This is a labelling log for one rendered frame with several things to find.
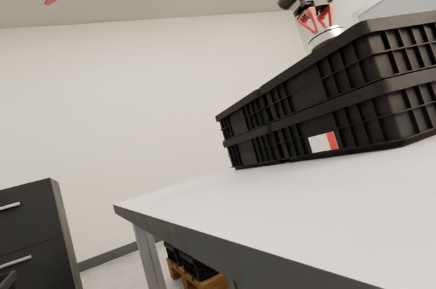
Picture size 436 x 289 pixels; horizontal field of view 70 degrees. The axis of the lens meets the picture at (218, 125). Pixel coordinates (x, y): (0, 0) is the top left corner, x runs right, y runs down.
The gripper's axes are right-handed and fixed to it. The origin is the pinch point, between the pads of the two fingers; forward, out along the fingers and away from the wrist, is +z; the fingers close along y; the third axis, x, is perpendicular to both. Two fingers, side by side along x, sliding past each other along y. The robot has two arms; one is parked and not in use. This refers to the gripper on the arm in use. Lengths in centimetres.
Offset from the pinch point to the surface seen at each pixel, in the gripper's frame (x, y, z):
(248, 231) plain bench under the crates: 41, 56, 37
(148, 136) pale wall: -313, 19, -50
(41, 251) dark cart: -105, 107, 35
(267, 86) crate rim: -3.7, 22.0, 11.2
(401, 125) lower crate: 27.5, 18.8, 32.4
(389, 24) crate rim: 30.2, 14.3, 14.8
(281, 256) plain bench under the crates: 49, 57, 37
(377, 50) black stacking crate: 28.8, 18.1, 18.7
